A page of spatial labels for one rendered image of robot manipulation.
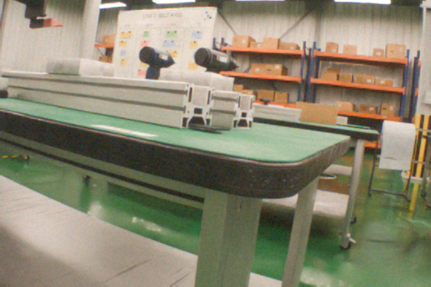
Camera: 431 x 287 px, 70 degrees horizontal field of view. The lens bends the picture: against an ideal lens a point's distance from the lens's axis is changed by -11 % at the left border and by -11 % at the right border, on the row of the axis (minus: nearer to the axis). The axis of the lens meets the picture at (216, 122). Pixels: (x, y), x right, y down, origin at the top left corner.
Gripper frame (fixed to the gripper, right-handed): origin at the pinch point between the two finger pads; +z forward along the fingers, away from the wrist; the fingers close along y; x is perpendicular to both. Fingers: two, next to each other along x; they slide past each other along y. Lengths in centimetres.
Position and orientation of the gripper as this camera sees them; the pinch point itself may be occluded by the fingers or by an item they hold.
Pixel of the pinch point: (61, 6)
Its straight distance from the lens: 92.8
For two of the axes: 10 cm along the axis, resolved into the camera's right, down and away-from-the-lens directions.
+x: -9.5, -0.6, 3.0
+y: 0.6, -10.0, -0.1
